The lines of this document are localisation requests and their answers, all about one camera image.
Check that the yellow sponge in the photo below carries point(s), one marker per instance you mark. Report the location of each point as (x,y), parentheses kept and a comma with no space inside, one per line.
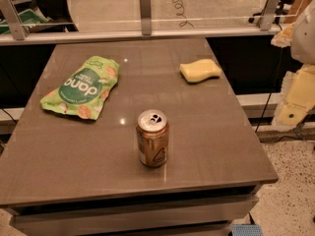
(200,70)

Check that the left metal bracket post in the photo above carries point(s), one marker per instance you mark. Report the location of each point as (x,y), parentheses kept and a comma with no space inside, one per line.
(13,20)

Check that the blue perforated box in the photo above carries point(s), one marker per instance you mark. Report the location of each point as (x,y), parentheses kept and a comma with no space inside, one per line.
(246,230)

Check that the metal bracket post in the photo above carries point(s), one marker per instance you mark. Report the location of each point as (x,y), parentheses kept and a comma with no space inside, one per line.
(13,20)
(146,16)
(268,14)

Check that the right metal bracket post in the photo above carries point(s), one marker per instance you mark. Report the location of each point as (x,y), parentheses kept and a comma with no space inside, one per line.
(268,14)

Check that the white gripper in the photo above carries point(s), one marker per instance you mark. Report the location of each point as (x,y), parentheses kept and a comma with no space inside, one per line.
(304,39)

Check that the green tray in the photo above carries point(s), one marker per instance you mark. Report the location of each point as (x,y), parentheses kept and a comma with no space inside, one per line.
(28,17)

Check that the orange soda can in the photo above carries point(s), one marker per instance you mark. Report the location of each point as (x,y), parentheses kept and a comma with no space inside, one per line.
(152,136)

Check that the grey table drawer front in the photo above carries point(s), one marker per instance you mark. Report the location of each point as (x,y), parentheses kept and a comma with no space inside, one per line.
(193,217)

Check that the middle metal bracket post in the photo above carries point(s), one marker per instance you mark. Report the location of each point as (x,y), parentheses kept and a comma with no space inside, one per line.
(146,16)

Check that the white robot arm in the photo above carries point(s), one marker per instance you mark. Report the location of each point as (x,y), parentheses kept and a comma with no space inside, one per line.
(302,46)

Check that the clear glass barrier panel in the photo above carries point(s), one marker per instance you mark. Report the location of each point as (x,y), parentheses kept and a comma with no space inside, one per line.
(71,20)

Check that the green snack bag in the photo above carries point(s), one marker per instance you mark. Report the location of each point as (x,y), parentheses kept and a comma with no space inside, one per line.
(84,93)

